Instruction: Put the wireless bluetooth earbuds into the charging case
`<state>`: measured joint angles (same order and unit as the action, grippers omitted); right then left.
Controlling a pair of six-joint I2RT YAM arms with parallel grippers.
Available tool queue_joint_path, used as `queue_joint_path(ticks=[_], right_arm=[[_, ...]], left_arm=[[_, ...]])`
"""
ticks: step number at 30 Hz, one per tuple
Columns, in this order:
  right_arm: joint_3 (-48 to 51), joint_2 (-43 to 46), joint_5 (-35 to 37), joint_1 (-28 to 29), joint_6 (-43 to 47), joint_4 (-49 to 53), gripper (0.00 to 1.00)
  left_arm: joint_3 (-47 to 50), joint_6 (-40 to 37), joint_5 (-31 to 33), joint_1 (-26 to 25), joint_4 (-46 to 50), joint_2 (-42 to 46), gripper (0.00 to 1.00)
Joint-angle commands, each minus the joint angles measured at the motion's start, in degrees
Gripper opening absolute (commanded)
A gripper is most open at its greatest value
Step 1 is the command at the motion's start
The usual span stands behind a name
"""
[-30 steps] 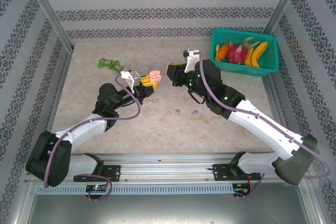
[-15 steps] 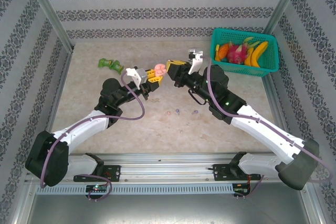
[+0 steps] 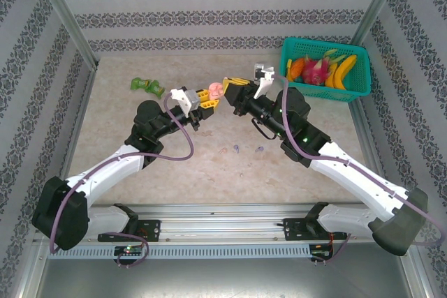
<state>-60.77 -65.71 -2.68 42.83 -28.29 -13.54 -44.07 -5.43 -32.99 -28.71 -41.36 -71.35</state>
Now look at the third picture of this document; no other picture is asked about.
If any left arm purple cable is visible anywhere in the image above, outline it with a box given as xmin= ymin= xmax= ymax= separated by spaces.
xmin=48 ymin=92 xmax=196 ymax=269

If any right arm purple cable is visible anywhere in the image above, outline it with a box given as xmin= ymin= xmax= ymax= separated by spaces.
xmin=274 ymin=73 xmax=447 ymax=266

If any pink toy dragon fruit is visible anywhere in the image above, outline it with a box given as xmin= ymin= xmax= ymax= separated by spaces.
xmin=301 ymin=48 xmax=346 ymax=85

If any teal plastic basket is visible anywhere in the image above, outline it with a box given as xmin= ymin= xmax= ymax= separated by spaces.
xmin=279 ymin=36 xmax=372 ymax=104

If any green snack packet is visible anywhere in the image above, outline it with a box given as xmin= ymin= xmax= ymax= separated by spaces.
xmin=146 ymin=80 xmax=166 ymax=100
xmin=131 ymin=77 xmax=152 ymax=91

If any orange toy fruit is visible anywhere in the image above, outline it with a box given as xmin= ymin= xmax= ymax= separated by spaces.
xmin=291 ymin=58 xmax=307 ymax=80

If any aluminium corner post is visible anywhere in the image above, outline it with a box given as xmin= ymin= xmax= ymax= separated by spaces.
xmin=350 ymin=0 xmax=409 ymax=50
xmin=29 ymin=0 xmax=100 ymax=69

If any yellow toy banana bunch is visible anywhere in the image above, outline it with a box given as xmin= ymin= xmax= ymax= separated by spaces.
xmin=324 ymin=54 xmax=358 ymax=89

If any slotted grey cable duct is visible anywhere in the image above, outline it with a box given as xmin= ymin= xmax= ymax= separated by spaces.
xmin=47 ymin=244 xmax=312 ymax=260

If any small circuit board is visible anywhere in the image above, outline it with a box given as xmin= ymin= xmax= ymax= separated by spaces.
xmin=114 ymin=245 xmax=145 ymax=258
xmin=310 ymin=243 xmax=335 ymax=260

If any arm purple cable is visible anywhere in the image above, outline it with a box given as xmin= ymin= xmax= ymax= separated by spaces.
xmin=48 ymin=92 xmax=196 ymax=269
xmin=274 ymin=73 xmax=447 ymax=266

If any aluminium side rail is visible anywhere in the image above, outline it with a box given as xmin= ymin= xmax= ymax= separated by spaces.
xmin=48 ymin=66 xmax=101 ymax=217
xmin=349 ymin=98 xmax=397 ymax=214

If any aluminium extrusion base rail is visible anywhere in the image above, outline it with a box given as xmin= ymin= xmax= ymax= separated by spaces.
xmin=33 ymin=202 xmax=416 ymax=243

